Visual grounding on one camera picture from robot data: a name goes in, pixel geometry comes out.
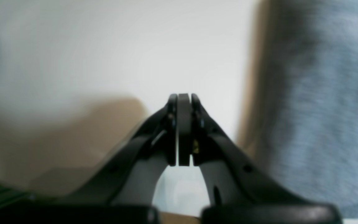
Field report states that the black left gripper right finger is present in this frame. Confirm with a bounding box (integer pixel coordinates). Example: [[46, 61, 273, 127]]
[[178, 94, 342, 224]]

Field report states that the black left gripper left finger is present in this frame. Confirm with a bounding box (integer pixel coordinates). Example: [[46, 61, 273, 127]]
[[0, 94, 179, 224]]

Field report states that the grey t-shirt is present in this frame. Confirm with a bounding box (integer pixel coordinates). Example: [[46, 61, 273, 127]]
[[244, 0, 358, 219]]

